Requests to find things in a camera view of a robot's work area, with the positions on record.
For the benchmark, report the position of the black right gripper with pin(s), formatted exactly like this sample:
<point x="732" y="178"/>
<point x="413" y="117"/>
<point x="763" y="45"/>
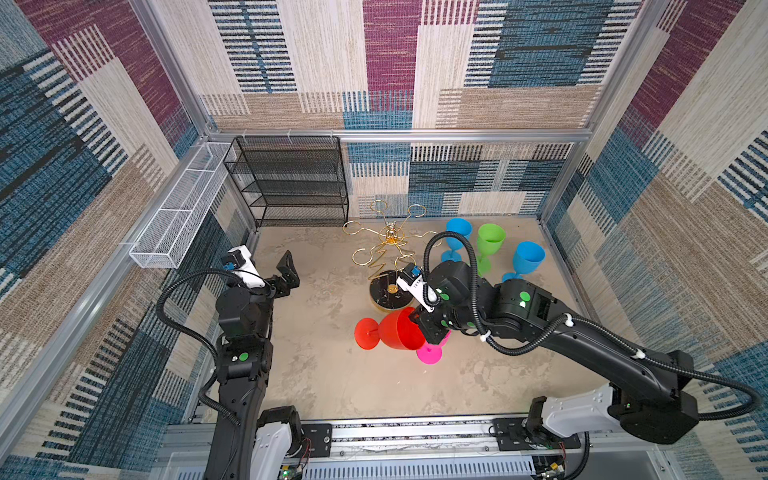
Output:
<point x="434" y="334"/>

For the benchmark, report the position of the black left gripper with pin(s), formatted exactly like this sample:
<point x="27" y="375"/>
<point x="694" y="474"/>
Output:
<point x="286" y="279"/>

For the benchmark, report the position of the magenta wine glass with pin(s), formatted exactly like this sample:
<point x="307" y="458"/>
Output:
<point x="430" y="354"/>

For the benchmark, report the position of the red wine glass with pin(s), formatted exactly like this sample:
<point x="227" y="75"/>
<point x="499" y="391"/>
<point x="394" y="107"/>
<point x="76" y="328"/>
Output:
<point x="395" y="330"/>

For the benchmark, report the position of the green front wine glass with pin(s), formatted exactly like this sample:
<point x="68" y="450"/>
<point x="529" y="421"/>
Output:
<point x="490" y="238"/>

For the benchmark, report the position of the blue front wine glass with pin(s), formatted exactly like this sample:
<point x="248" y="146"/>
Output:
<point x="527" y="258"/>

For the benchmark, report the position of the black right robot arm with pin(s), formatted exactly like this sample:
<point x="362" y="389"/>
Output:
<point x="638" y="397"/>

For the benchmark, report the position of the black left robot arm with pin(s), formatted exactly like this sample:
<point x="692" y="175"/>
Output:
<point x="254" y="444"/>

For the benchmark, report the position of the gold wine glass rack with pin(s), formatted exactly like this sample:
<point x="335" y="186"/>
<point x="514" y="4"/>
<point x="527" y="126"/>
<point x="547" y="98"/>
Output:
<point x="388" y="255"/>

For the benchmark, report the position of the black mesh shelf rack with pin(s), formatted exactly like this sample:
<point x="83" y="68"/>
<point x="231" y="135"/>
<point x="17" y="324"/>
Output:
<point x="290" y="181"/>

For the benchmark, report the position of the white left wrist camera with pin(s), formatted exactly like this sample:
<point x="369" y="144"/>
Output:
<point x="238" y="260"/>

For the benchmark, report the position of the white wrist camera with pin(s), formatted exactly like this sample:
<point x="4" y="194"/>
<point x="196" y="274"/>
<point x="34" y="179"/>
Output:
<point x="238" y="260"/>
<point x="412" y="280"/>

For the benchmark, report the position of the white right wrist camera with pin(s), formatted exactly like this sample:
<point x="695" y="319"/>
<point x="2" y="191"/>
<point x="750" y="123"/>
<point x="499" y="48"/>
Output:
<point x="412" y="280"/>

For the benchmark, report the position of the white wire basket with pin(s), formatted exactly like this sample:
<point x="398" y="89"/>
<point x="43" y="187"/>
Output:
<point x="167" y="238"/>

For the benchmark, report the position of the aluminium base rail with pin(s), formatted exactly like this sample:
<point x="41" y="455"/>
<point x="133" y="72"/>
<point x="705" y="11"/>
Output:
<point x="465" y="447"/>

